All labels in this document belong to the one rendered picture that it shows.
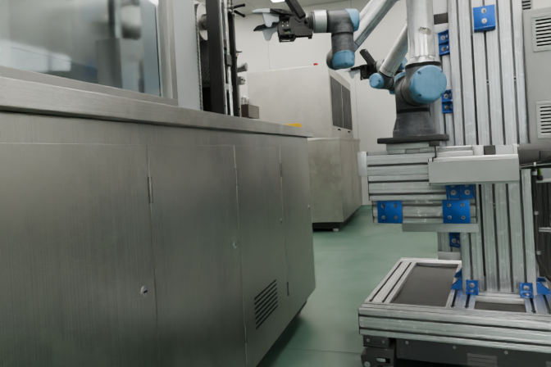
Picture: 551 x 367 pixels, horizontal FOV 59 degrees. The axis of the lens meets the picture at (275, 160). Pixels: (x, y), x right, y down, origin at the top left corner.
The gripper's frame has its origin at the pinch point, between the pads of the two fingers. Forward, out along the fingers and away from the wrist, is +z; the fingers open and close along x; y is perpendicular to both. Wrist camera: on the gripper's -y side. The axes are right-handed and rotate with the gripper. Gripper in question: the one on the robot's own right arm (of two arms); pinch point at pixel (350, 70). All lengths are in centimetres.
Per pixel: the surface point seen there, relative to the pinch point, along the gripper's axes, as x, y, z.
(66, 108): -190, 11, -103
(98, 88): -179, 7, -88
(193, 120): -154, 16, -79
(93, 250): -188, 35, -97
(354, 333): -70, 115, -40
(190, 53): -112, -11, -17
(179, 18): -112, -25, -13
